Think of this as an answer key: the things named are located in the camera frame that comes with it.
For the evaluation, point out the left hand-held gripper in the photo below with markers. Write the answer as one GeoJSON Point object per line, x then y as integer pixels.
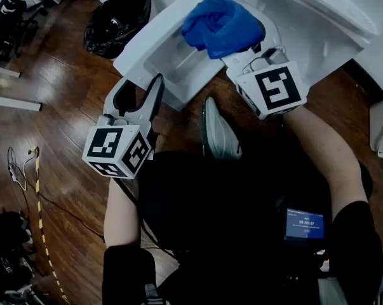
{"type": "Point", "coordinates": [115, 151]}

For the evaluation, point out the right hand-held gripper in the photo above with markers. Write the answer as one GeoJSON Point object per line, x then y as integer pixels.
{"type": "Point", "coordinates": [273, 87]}

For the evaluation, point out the white water dispenser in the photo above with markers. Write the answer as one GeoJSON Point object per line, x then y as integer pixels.
{"type": "Point", "coordinates": [305, 27]}

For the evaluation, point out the blue cloth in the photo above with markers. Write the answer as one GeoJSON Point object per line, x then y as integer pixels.
{"type": "Point", "coordinates": [223, 27]}

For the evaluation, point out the person's right forearm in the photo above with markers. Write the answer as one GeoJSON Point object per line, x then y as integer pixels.
{"type": "Point", "coordinates": [324, 157]}

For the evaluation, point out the person's left forearm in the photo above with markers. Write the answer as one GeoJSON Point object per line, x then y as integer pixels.
{"type": "Point", "coordinates": [121, 214]}

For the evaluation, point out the black trash bag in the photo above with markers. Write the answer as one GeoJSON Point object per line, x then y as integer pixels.
{"type": "Point", "coordinates": [121, 21]}

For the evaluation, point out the person's left white sneaker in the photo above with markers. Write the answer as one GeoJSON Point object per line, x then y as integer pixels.
{"type": "Point", "coordinates": [221, 132]}

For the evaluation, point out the white desk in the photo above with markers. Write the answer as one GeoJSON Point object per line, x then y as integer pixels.
{"type": "Point", "coordinates": [13, 102]}

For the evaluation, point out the person's black clothing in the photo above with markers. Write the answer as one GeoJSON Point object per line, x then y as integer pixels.
{"type": "Point", "coordinates": [210, 218]}

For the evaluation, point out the black office chair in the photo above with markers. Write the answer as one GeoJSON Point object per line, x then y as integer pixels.
{"type": "Point", "coordinates": [10, 27]}

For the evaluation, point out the beige bin with black liner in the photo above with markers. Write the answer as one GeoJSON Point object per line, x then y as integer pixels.
{"type": "Point", "coordinates": [381, 126]}

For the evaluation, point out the black chest screen device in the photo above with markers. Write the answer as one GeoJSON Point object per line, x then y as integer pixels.
{"type": "Point", "coordinates": [305, 224]}

